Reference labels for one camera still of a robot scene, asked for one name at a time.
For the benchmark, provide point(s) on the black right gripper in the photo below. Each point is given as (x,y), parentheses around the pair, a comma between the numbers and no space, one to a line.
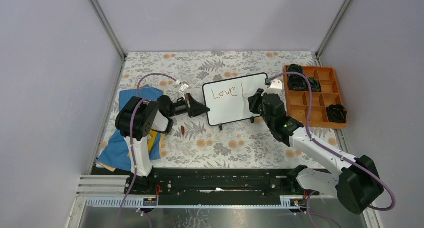
(254,100)

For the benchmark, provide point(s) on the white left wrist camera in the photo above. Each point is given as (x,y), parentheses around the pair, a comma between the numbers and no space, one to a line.
(182,90)

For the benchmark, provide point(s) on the floral patterned table mat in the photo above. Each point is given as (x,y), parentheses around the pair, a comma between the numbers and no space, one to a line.
(242,144)

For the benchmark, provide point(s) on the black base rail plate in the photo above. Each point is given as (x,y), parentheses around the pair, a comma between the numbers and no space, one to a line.
(216,187)

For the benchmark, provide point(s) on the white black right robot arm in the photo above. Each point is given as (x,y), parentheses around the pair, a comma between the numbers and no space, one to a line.
(353,180)

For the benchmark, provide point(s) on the right aluminium frame post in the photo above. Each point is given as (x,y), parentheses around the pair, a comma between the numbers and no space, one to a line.
(334,25)

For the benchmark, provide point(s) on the left aluminium frame post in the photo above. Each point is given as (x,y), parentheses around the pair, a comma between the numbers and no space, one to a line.
(108,28)

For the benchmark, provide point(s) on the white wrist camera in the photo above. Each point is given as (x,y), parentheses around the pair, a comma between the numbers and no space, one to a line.
(182,90)
(275,87)

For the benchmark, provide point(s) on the aluminium frame post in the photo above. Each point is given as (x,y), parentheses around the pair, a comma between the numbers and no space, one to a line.
(334,25)
(108,28)

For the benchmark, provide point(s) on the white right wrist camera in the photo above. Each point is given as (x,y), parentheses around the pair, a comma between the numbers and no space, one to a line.
(275,87)

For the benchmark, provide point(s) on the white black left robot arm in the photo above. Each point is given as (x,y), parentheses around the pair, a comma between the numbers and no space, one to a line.
(139,116)

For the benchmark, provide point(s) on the orange compartment tray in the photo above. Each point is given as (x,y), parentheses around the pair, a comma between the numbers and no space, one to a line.
(298,101)

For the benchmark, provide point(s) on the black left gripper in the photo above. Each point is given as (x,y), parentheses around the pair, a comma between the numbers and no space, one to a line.
(193,107)

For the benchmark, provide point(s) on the black framed whiteboard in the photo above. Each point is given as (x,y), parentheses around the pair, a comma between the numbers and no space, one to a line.
(225,99)

